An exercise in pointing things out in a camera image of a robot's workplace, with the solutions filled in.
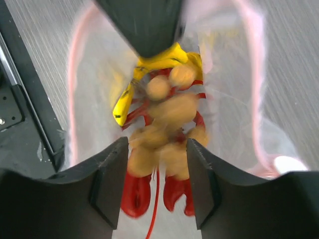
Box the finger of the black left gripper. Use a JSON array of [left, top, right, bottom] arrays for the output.
[[95, 0, 185, 58]]

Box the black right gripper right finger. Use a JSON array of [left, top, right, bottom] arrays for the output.
[[187, 139, 319, 239]]

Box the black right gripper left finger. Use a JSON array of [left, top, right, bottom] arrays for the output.
[[0, 137, 128, 239]]

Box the yellow banana bunch toy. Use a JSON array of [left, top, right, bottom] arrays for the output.
[[113, 43, 203, 128]]

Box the red chili pepper toy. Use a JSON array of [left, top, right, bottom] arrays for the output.
[[121, 79, 209, 239]]

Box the clear pink zip top bag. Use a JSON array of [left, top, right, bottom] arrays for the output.
[[66, 0, 310, 239]]

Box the brown longan bunch toy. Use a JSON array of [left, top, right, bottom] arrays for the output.
[[128, 64, 208, 180]]

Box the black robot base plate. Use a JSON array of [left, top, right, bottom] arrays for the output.
[[0, 0, 64, 178]]

